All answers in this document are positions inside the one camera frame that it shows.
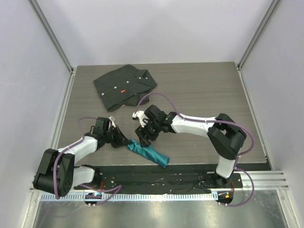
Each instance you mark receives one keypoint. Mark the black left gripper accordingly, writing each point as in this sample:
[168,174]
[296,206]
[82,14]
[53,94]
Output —
[120,138]

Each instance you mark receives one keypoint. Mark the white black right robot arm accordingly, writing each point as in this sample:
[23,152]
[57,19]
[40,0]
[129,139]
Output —
[226,137]

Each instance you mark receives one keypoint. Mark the teal satin napkin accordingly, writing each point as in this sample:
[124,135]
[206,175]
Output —
[149,153]

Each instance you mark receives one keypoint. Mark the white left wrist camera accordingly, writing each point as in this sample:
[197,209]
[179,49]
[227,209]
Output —
[112,119]

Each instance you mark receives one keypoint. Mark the dark pinstriped shirt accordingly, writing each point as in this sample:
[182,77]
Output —
[124,86]

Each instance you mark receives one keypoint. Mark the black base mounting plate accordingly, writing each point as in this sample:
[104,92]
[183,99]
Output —
[155,180]

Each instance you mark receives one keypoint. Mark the aluminium frame post left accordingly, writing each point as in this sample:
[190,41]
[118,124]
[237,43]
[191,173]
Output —
[50,33]

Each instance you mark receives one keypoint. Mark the white slotted cable duct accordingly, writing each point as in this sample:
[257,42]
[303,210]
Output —
[94,196]

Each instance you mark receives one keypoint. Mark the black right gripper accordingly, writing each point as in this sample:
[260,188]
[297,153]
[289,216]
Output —
[142,131]

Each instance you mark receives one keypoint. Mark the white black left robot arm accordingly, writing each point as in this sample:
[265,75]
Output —
[57,172]

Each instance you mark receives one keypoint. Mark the aluminium frame rail right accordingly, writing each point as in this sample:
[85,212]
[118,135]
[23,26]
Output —
[259,31]

